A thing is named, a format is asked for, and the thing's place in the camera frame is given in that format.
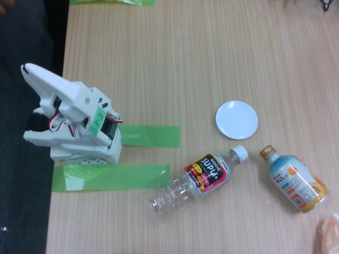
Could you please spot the person's hand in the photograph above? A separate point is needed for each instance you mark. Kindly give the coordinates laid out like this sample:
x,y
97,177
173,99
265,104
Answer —
x,y
2,9

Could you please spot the short green tape strip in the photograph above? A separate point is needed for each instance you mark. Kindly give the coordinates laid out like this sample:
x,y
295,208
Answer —
x,y
153,136

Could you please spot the green paper label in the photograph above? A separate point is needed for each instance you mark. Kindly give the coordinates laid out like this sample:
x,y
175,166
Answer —
x,y
98,120

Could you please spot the clear plastic bottle white cap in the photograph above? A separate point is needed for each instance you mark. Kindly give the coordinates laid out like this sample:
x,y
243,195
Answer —
x,y
209,172

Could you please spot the white round plate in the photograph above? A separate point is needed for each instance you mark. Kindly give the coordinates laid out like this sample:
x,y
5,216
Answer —
x,y
236,119

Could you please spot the green plastic sheet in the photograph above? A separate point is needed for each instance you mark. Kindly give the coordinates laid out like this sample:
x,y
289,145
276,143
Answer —
x,y
145,2

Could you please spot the long green tape strip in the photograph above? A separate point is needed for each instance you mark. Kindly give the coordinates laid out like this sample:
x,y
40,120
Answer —
x,y
119,176

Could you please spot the orange drink bottle gold cap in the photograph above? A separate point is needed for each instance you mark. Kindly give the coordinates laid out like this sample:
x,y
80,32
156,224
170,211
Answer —
x,y
296,180

